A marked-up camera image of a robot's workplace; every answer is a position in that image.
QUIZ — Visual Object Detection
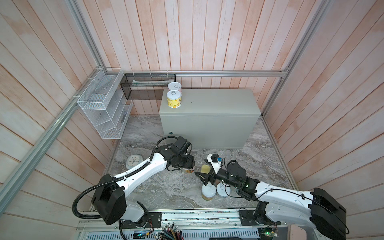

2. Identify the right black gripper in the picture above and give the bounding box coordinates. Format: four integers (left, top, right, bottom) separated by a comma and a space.
195, 166, 239, 189

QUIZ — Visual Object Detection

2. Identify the yellow label white-lid can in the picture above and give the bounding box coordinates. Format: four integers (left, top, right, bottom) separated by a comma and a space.
167, 90, 182, 109

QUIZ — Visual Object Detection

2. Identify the pink label white can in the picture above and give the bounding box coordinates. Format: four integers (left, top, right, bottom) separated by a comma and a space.
168, 82, 182, 92

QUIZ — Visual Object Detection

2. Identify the yellow can plain lid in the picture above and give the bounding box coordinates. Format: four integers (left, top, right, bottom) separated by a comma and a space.
183, 169, 195, 173

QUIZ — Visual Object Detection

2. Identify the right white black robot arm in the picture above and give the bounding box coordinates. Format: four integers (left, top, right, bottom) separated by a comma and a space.
195, 158, 350, 240

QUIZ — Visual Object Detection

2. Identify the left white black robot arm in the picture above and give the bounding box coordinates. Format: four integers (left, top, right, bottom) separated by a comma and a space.
92, 136, 195, 227

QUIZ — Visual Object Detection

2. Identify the yellow oval sardine tin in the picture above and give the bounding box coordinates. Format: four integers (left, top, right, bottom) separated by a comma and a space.
200, 164, 212, 174

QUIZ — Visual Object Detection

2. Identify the orange can plain lid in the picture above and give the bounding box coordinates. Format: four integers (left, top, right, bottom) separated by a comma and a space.
201, 184, 217, 201

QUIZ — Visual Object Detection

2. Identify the blue label pull-tab can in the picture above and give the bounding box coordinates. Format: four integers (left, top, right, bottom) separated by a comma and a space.
216, 183, 231, 198

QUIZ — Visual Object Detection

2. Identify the small white round clock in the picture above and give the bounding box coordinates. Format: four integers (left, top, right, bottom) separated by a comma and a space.
125, 154, 144, 170

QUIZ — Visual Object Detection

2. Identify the grey metal cabinet box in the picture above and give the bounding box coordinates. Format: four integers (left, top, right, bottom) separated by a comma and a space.
159, 89, 261, 149

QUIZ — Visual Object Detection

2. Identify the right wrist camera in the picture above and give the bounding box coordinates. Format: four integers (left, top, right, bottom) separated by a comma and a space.
207, 154, 223, 174

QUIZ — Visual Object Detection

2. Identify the black corrugated cable hose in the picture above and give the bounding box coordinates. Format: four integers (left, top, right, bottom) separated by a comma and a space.
71, 160, 151, 220

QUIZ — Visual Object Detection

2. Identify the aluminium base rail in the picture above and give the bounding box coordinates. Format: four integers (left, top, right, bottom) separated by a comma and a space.
74, 208, 325, 240

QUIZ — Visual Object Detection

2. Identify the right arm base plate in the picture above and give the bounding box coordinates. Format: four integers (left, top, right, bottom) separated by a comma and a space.
238, 208, 281, 226

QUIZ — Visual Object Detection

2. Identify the colourful wire bundle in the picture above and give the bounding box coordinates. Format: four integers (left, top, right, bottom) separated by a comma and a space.
158, 226, 184, 240

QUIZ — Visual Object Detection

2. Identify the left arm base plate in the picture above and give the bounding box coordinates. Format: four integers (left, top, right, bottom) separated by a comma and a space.
121, 212, 162, 230

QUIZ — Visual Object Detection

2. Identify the black mesh wall basket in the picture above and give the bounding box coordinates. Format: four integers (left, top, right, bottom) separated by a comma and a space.
120, 74, 176, 101

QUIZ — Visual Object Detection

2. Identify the white wire mesh shelf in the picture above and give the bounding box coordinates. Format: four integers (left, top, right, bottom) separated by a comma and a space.
78, 68, 133, 140

